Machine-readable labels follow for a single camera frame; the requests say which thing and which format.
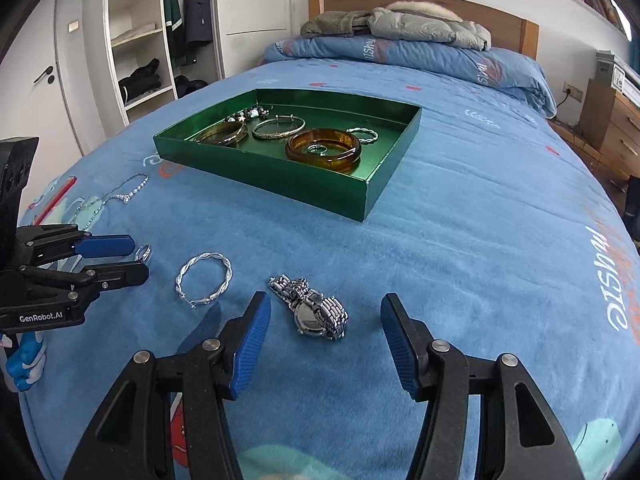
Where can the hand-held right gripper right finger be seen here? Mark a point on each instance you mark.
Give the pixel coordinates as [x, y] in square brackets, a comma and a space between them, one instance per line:
[402, 350]

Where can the white door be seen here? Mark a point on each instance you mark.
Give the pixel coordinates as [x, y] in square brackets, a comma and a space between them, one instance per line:
[35, 35]

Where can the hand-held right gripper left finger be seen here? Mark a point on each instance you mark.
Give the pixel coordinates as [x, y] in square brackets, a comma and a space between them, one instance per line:
[250, 350]

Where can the red smartphone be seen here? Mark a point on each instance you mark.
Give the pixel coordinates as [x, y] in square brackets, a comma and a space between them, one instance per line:
[62, 191]

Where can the white open wardrobe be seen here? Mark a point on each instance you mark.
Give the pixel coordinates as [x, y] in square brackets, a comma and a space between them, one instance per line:
[135, 10]

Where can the blue pillow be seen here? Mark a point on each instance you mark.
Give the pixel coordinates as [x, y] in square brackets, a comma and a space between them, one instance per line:
[425, 60]

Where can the green tray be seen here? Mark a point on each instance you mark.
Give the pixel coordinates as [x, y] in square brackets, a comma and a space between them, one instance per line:
[280, 180]

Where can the wide amber bangle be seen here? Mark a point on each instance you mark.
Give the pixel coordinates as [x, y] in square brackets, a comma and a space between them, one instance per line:
[325, 162]

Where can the white wardrobe sliding doors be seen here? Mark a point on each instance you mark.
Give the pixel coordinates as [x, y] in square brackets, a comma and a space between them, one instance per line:
[255, 20]

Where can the wall socket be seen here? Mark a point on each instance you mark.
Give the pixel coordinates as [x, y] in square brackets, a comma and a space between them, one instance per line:
[573, 91]

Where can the black folded clothes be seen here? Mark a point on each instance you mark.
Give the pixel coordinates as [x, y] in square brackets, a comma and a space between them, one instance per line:
[142, 80]

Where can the wooden headboard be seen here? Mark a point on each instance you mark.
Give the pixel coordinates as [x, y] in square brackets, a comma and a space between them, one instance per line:
[340, 2]

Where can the dark hanging jacket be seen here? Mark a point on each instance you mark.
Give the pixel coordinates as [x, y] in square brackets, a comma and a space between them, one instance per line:
[197, 10]

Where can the grey puffer jacket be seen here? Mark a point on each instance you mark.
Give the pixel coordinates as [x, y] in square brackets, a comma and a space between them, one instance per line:
[425, 27]

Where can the silver bangle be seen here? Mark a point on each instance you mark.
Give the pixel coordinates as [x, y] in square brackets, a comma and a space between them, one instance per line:
[280, 136]

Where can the green and white garment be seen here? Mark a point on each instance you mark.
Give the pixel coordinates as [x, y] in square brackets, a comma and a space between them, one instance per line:
[172, 15]

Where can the person's left hand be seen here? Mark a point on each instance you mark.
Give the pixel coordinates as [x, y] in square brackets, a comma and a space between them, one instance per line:
[27, 362]

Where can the silver wristwatch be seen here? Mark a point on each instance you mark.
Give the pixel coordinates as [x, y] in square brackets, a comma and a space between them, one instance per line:
[310, 312]

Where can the dark brown bangle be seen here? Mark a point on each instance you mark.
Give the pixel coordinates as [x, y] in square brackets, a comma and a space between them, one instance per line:
[232, 139]

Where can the black floor bag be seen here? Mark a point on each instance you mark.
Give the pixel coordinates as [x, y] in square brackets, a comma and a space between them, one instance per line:
[190, 86]

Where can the white printer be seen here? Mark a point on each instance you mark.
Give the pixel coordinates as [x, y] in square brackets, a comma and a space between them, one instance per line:
[612, 67]

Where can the light switch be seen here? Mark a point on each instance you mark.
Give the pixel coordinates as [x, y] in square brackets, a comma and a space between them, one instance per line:
[73, 26]

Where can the wooden drawer chest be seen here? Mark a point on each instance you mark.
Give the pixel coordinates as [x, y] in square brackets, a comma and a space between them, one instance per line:
[610, 120]

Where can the twisted silver hoop earring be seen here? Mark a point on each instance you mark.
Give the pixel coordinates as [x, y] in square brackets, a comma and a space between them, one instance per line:
[371, 135]

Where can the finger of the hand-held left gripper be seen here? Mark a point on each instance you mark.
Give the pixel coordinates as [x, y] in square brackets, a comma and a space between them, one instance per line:
[125, 274]
[107, 246]

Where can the olive fleece jacket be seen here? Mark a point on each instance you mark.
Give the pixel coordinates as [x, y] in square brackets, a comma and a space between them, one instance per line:
[330, 22]

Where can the low wooden table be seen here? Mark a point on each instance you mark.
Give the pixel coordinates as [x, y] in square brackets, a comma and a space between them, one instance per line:
[575, 137]

